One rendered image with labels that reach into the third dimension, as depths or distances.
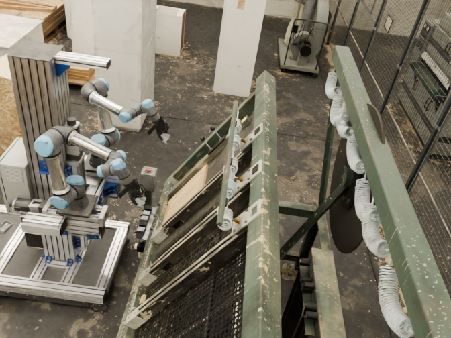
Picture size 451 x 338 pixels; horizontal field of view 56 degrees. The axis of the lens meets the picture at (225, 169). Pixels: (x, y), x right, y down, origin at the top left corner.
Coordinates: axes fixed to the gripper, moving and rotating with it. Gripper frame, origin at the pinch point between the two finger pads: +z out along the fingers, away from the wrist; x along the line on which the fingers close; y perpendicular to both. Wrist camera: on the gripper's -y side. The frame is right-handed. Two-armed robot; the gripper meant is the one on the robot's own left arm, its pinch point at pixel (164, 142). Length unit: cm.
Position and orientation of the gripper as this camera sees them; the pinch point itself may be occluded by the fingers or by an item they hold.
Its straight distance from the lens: 321.5
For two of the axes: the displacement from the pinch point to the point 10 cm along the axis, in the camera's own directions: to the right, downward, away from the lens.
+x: 0.9, -6.0, 7.9
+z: 3.5, 7.7, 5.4
